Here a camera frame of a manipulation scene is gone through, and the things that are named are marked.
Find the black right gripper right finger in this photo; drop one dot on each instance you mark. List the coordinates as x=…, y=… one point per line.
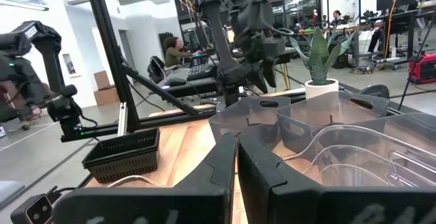
x=306, y=205

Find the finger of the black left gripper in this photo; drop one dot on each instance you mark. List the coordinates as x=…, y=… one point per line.
x=259, y=81
x=270, y=74

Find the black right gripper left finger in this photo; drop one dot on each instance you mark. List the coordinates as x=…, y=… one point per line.
x=190, y=203

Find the clear plastic basket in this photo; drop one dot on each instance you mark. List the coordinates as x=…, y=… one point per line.
x=347, y=178
x=327, y=138
x=136, y=177
x=328, y=156

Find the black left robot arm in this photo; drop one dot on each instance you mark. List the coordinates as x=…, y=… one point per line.
x=219, y=36

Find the gray plastic basket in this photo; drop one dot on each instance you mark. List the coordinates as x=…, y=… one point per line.
x=415, y=125
x=327, y=115
x=245, y=118

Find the snake plant in white pot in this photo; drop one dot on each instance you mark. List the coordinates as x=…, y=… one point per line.
x=320, y=60

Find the black keyboard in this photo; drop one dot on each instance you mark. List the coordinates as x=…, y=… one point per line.
x=201, y=68

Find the black mesh basket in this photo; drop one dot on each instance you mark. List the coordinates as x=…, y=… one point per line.
x=116, y=149
x=126, y=171

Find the person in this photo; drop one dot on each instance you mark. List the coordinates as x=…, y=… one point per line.
x=13, y=101
x=337, y=17
x=173, y=53

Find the black office chair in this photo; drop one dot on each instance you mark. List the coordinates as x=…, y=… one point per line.
x=156, y=69

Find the gray rounded chair back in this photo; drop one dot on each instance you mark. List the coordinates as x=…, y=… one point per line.
x=374, y=90

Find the cardboard box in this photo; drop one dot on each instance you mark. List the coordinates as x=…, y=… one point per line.
x=101, y=79
x=106, y=96

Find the black stand pole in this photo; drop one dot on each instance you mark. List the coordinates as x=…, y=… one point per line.
x=413, y=67

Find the red power unit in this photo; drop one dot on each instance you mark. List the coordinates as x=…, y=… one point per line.
x=424, y=68

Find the fire extinguisher cabinet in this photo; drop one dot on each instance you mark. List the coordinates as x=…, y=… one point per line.
x=69, y=64

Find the ceiling light strip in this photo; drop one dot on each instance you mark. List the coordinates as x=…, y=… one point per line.
x=24, y=4

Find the black diagonal frame brace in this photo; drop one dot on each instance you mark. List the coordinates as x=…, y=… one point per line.
x=160, y=93

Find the silver aluminium bracket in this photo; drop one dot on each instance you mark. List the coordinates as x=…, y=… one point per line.
x=122, y=118

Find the black frame post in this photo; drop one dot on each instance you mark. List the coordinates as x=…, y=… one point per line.
x=112, y=57

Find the black depth camera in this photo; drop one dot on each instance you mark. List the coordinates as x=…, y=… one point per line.
x=35, y=210

